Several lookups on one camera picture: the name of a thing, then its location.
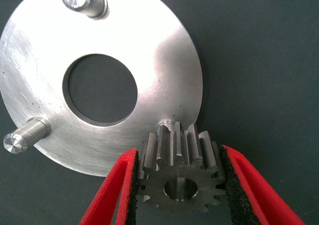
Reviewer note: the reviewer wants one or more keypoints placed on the small steel planetary gear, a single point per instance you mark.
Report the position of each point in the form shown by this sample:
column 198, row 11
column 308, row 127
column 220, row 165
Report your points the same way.
column 159, row 180

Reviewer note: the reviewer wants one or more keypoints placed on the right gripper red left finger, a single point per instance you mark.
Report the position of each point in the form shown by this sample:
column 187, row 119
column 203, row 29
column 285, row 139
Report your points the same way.
column 109, row 192

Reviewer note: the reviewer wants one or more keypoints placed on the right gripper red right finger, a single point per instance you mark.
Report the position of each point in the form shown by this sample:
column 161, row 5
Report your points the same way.
column 251, row 192

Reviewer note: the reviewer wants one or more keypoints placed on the round metal carrier plate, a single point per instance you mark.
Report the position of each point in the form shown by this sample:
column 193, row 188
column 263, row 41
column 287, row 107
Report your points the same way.
column 37, row 60

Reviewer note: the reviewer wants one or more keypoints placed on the dark table cloth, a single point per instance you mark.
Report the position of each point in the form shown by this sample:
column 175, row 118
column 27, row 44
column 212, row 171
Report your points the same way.
column 261, row 60

